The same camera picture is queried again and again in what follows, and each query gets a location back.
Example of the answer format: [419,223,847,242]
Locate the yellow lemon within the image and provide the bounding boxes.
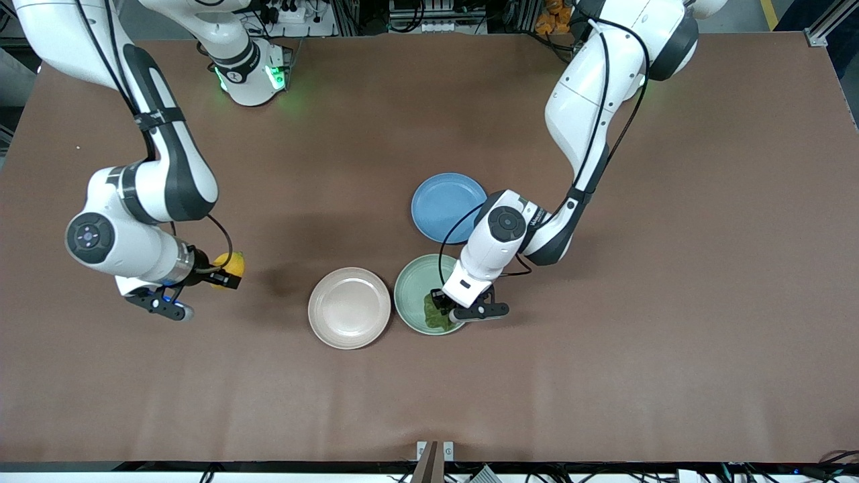
[212,251,246,290]

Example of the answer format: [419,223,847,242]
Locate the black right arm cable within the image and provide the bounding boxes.
[74,0,234,289]

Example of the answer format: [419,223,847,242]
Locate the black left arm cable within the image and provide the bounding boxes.
[438,17,650,289]

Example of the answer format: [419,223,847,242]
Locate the white power strip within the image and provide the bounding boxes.
[257,0,336,38]

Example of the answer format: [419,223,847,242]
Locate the beige plate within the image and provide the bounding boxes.
[307,267,392,350]

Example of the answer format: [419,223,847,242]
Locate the light green plate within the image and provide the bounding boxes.
[393,254,470,336]

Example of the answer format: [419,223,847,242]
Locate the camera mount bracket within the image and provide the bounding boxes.
[411,440,456,483]

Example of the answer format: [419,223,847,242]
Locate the aluminium frame profile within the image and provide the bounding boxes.
[804,0,859,49]

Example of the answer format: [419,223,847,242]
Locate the green lettuce leaf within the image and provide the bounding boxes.
[423,290,465,332]

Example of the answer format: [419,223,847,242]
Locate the bag of orange snacks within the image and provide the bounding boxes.
[535,0,572,36]

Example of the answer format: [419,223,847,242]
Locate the blue plate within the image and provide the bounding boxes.
[411,172,489,244]

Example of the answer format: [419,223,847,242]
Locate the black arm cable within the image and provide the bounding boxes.
[438,17,650,289]
[74,0,234,289]

